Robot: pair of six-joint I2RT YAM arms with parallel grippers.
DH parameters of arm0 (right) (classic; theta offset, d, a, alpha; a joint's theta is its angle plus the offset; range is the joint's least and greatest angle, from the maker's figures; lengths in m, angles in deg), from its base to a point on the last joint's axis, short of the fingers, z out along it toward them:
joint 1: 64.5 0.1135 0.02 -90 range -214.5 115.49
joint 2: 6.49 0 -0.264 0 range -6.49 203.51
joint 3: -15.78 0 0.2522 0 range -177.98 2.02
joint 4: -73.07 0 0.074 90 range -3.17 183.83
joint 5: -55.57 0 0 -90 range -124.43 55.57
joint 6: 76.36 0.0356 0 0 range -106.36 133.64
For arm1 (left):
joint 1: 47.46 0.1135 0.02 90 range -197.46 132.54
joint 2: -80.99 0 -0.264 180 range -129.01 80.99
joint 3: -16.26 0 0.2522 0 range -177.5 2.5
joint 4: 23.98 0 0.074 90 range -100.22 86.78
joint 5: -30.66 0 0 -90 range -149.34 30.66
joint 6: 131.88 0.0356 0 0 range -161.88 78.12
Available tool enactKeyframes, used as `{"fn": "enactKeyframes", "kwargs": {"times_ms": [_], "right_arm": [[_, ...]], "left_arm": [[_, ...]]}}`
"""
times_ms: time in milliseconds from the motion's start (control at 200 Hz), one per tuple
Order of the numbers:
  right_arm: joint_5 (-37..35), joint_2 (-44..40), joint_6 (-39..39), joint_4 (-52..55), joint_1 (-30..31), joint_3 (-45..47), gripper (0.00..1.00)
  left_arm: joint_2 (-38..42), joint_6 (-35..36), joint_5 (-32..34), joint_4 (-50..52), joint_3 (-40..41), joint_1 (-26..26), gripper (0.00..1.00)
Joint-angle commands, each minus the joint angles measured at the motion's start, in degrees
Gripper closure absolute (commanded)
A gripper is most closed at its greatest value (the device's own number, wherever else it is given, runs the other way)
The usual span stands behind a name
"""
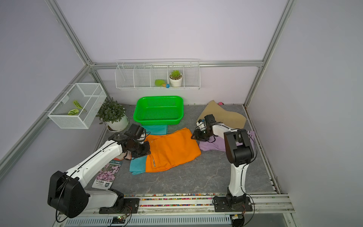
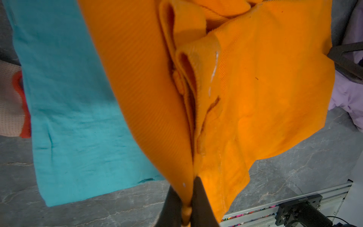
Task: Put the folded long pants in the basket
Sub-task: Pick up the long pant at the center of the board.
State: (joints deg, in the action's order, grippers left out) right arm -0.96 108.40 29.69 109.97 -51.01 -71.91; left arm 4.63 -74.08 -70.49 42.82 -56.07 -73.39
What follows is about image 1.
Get purple pants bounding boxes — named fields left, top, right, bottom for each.
left=199, top=131, right=256, bottom=152

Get teal pants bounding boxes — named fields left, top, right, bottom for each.
left=130, top=125, right=168, bottom=175

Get orange pants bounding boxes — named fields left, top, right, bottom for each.
left=146, top=128, right=201, bottom=173

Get green plastic basket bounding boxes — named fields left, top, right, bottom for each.
left=133, top=96, right=184, bottom=125

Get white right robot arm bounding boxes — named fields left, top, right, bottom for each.
left=192, top=114, right=257, bottom=207

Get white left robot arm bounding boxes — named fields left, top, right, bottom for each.
left=47, top=124, right=150, bottom=218

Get tan folded pants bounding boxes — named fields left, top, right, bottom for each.
left=197, top=100, right=247, bottom=129

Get red white work glove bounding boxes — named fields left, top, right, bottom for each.
left=114, top=152, right=132, bottom=161

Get large green potted plant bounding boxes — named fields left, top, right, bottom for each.
left=96, top=98, right=129, bottom=132

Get flower seed packet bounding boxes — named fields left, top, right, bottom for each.
left=92, top=159, right=122, bottom=190

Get small potted succulent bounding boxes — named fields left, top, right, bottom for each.
left=169, top=70, right=183, bottom=88

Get green toy shovel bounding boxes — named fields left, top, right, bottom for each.
left=155, top=79, right=170, bottom=89

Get green leaf toy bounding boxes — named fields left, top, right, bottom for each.
left=67, top=100, right=87, bottom=116

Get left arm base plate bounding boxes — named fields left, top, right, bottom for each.
left=99, top=198, right=140, bottom=214

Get white wire side basket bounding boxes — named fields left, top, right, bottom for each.
left=48, top=83, right=107, bottom=129

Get white wire wall shelf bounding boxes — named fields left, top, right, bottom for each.
left=115, top=59, right=201, bottom=90

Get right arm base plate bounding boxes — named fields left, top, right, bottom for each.
left=212, top=195, right=253, bottom=213

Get aluminium front rail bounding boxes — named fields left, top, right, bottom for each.
left=54, top=194, right=298, bottom=227

